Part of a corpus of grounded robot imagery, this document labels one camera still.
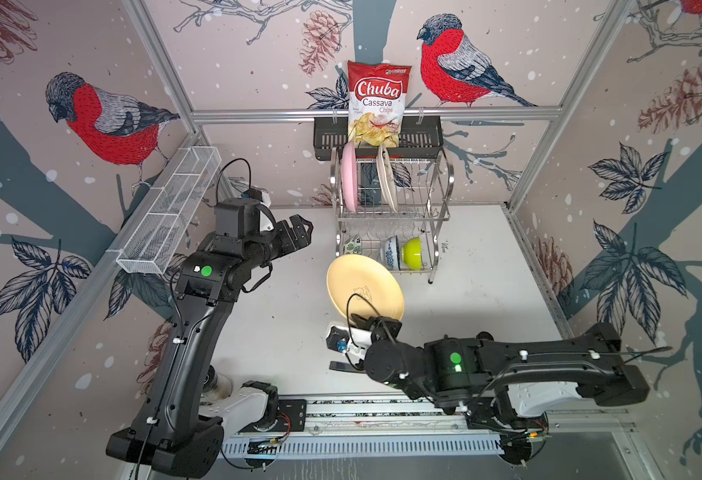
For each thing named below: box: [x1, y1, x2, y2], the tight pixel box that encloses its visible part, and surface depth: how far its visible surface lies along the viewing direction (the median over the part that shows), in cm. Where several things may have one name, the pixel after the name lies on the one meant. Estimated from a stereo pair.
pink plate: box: [340, 141, 359, 213], surface depth 73 cm
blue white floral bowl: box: [385, 235, 401, 271], surface depth 92 cm
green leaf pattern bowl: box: [343, 236, 363, 255], surface depth 94 cm
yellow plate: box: [326, 254, 405, 321], surface depth 71 cm
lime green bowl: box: [401, 237, 423, 271], surface depth 94 cm
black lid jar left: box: [201, 365, 232, 401], surface depth 73 cm
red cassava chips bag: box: [347, 60, 413, 148], surface depth 86 cm
